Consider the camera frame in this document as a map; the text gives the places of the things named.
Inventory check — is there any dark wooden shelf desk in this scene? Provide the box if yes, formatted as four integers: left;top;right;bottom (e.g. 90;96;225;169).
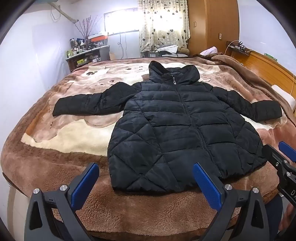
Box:
66;45;110;72

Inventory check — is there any heart pattern curtain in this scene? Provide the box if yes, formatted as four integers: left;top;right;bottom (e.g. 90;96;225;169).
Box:
137;0;190;53

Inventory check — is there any orange grey storage box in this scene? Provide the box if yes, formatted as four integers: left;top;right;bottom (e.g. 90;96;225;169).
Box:
88;34;108;48

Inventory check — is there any wooden headboard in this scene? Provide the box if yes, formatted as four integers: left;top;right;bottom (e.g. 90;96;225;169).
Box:
225;44;295;98

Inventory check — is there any wooden wardrobe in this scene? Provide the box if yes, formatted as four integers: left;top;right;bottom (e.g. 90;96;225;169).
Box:
187;0;239;55

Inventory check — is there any black puffer jacket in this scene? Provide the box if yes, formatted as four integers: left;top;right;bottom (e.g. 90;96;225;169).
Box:
53;61;282;193

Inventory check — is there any black box with papers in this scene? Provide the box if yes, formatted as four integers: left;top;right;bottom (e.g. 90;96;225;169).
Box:
140;45;188;58

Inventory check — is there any white pillow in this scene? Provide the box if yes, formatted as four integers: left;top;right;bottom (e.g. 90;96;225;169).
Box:
200;46;218;56

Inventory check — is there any brown bear print blanket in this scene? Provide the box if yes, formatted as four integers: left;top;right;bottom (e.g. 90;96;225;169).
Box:
1;55;295;240

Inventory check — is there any dried branch bouquet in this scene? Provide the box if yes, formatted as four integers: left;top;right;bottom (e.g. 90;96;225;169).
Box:
74;16;97;48

